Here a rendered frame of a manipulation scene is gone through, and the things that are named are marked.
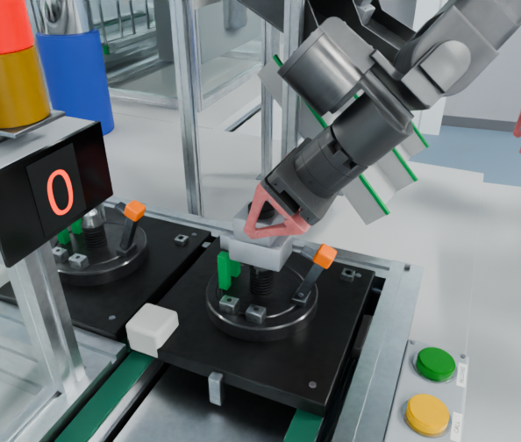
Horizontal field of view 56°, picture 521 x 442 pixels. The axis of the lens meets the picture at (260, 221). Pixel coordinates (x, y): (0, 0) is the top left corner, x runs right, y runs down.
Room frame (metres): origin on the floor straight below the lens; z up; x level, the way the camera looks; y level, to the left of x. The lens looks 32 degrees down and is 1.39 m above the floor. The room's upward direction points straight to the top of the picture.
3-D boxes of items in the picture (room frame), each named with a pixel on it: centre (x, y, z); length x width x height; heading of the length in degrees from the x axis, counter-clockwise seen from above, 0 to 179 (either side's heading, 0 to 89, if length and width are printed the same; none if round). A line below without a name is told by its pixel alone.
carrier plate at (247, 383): (0.48, 0.00, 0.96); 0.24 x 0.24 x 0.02; 67
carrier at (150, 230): (0.58, 0.23, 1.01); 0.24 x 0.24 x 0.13; 67
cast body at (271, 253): (0.48, 0.01, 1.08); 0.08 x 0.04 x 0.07; 67
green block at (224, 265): (0.48, 0.04, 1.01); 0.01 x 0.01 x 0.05; 67
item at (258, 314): (0.43, 0.01, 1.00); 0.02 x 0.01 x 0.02; 67
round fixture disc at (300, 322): (0.48, 0.00, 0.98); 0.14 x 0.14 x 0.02
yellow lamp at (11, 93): (0.35, 0.18, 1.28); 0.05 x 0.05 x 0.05
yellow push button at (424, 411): (0.32, -0.17, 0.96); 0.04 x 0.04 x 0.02
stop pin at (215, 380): (0.36, 0.05, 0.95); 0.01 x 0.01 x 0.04; 67
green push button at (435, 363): (0.38, -0.19, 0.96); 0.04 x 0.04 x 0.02
